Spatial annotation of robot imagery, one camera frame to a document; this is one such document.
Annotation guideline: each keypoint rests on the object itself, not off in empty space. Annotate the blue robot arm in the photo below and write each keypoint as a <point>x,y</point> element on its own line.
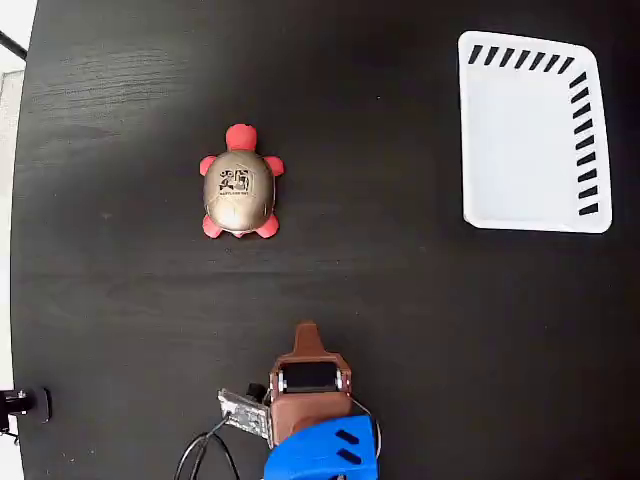
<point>320,450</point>

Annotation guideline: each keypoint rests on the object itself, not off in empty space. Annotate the black table clamp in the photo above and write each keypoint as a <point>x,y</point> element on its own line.
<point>30,404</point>

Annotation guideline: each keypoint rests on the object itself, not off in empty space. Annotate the black metal rod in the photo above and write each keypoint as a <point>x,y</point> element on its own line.
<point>12,44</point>

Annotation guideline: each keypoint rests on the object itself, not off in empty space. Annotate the white plastic basket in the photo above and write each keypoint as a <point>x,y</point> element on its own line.
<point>520,150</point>

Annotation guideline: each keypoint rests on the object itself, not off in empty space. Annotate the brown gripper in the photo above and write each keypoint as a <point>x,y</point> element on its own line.
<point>309,406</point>

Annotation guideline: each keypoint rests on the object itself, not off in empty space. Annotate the red gold turtle toy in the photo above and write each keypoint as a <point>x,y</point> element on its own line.
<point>239,192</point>

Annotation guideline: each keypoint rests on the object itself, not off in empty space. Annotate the camera circuit board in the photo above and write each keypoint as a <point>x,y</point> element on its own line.
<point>245,412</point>

